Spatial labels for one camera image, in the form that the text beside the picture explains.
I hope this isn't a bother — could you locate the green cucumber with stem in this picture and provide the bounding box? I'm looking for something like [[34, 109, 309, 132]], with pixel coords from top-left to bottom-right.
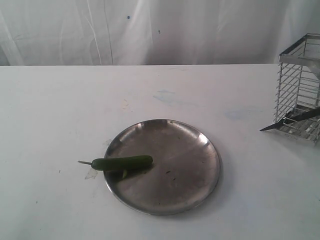
[[78, 155, 153, 171]]

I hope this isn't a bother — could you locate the black knife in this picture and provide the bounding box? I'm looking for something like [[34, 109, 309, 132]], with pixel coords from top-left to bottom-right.
[[259, 107, 320, 132]]

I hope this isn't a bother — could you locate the chrome wire utensil holder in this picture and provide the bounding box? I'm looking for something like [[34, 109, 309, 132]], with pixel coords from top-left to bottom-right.
[[273, 33, 320, 145]]

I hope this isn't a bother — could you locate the dark green cucumber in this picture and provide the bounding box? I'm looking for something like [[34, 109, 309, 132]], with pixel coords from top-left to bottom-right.
[[122, 170, 128, 179]]

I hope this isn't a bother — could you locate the round steel plate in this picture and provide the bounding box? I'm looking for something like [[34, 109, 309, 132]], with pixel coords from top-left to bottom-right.
[[104, 119, 221, 216]]

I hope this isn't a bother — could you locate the white backdrop curtain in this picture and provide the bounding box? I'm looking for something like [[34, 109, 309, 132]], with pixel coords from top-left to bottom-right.
[[0, 0, 320, 66]]

